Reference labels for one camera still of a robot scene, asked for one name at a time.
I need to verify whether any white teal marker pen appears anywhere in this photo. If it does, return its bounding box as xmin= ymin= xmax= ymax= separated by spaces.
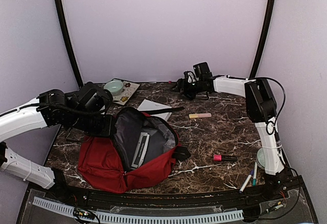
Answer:
xmin=252 ymin=161 xmax=258 ymax=186

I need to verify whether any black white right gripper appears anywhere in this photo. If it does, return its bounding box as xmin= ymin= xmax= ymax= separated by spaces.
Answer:
xmin=170 ymin=79 xmax=203 ymax=101

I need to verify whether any grey slotted cable duct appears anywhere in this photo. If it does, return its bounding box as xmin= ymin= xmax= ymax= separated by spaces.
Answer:
xmin=32 ymin=197 xmax=244 ymax=223

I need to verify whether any red student backpack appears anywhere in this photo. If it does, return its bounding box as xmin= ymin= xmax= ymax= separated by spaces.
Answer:
xmin=78 ymin=107 xmax=191 ymax=193

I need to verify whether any white blue marker pen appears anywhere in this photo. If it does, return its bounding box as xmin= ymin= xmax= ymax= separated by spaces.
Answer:
xmin=239 ymin=174 xmax=252 ymax=194

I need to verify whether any black left frame post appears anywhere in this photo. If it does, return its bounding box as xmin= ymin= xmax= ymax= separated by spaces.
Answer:
xmin=54 ymin=0 xmax=83 ymax=87

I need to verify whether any round glass jar lid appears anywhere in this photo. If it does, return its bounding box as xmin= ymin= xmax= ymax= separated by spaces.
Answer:
xmin=256 ymin=148 xmax=266 ymax=170

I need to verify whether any grey ianra magazine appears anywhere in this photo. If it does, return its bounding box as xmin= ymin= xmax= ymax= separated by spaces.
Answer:
xmin=131 ymin=132 xmax=150 ymax=169

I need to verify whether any light green ceramic bowl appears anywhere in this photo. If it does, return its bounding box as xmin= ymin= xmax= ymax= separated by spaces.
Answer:
xmin=103 ymin=80 xmax=124 ymax=96

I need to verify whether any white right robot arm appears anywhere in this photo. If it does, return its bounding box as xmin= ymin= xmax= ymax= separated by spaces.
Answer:
xmin=171 ymin=62 xmax=285 ymax=175

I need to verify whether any black frame post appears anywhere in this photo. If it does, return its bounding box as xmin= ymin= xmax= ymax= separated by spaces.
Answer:
xmin=54 ymin=0 xmax=83 ymax=87
xmin=248 ymin=0 xmax=275 ymax=79

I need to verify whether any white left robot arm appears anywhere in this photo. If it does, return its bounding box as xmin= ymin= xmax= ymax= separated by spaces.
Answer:
xmin=1 ymin=82 xmax=115 ymax=201

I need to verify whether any black right frame post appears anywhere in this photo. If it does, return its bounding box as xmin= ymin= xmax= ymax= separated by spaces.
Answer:
xmin=248 ymin=0 xmax=275 ymax=79

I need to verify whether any black front frame rail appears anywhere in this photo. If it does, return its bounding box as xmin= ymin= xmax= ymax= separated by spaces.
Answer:
xmin=15 ymin=175 xmax=320 ymax=224

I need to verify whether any square floral ceramic plate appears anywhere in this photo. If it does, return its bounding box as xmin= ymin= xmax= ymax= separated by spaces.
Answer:
xmin=112 ymin=78 xmax=140 ymax=106

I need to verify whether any pink black highlighter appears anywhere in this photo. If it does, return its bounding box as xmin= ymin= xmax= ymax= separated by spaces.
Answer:
xmin=213 ymin=154 xmax=238 ymax=162

